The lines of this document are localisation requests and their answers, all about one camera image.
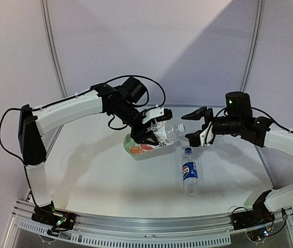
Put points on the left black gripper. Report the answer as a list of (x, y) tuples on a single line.
[(140, 138)]

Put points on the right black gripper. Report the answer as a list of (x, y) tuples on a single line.
[(198, 114)]

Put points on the clear tea bottle white label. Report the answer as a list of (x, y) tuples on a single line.
[(160, 135)]

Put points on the white bottle cap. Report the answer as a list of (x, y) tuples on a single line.
[(181, 128)]

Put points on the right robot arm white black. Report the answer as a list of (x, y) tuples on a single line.
[(261, 131)]

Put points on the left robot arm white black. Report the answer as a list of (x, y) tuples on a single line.
[(101, 98)]

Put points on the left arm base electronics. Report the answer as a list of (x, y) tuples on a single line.
[(57, 220)]

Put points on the blue pepsi bottle cap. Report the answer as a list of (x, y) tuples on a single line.
[(188, 150)]

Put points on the clear pepsi bottle blue label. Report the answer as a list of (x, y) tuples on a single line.
[(189, 175)]

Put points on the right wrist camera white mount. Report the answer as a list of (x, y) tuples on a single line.
[(207, 137)]

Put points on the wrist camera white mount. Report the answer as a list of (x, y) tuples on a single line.
[(158, 114), (207, 137)]

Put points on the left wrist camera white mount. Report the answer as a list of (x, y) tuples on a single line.
[(158, 114)]

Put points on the right wall metal post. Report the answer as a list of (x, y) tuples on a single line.
[(253, 46)]

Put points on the wall metal post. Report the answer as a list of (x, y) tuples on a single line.
[(52, 47), (253, 46)]

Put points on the aluminium front rail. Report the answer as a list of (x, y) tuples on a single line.
[(108, 231)]

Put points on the left wall metal post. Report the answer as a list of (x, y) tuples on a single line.
[(52, 47)]

